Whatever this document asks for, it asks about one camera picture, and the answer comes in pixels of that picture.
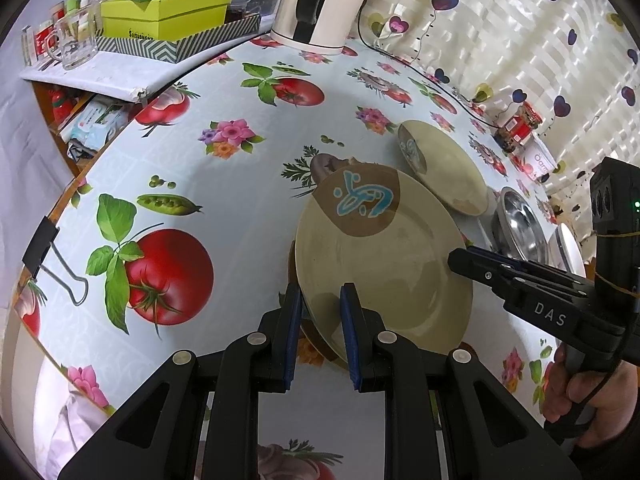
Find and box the white and pink plastic tub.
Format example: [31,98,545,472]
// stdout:
[521,139,559,183]

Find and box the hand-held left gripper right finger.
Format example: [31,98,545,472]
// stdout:
[340,282,583,480]

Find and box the zigzag patterned box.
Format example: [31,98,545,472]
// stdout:
[95,12,262,64]

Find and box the stainless steel bowl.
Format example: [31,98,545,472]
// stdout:
[491,186,549,267]

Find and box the beige plate with fish print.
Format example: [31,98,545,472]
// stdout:
[294,162,474,372]

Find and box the pack of wet wipes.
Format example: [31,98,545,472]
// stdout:
[70,100,132,147]

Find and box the black binder clip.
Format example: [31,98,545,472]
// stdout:
[21,216,90,307]

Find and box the fruit and flower printed tablecloth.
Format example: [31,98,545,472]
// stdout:
[10,35,601,480]

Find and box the clear glass mug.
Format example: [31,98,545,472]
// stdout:
[42,2,103,71]

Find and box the black power cable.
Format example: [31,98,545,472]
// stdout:
[356,0,506,128]

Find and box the red-lidded glass jar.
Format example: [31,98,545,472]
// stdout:
[494,101,544,153]

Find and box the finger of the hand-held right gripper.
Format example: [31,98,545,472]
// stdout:
[447,247,532,295]
[467,246,588,286]

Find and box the white electric kettle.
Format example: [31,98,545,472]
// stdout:
[270,0,375,56]

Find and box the cream curtain with hearts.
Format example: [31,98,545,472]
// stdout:
[345,0,640,211]

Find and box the wide white bowl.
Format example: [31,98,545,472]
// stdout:
[548,222,587,277]

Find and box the plain beige plate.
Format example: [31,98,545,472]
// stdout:
[397,120,491,217]

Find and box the lime green box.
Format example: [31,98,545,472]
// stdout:
[100,0,235,41]

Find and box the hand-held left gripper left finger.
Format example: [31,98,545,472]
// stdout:
[57,282,303,480]

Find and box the person's right hand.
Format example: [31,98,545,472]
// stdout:
[542,347,640,448]

